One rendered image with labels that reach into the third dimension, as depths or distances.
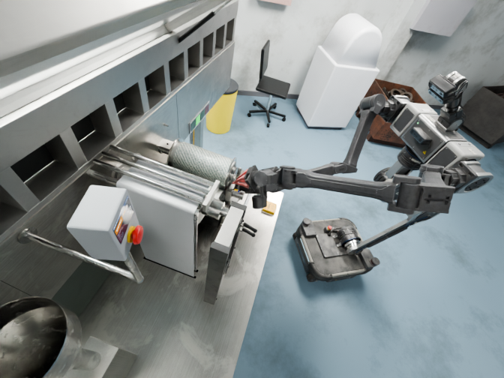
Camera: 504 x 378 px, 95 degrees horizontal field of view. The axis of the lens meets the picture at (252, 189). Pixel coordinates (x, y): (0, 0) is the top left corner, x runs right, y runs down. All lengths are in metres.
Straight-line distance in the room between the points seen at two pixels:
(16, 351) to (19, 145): 0.39
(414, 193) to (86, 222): 0.76
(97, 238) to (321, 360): 1.99
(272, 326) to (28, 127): 1.88
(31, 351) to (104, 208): 0.39
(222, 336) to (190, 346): 0.12
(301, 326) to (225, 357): 1.15
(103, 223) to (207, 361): 0.84
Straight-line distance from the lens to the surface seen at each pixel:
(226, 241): 0.62
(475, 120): 6.18
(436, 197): 0.82
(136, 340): 1.12
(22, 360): 0.67
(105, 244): 0.38
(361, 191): 0.80
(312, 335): 2.19
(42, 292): 0.93
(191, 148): 1.02
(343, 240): 2.18
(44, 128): 0.69
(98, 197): 0.37
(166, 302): 1.13
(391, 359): 2.50
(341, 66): 3.43
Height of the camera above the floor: 1.99
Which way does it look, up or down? 50 degrees down
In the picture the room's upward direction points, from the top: 17 degrees clockwise
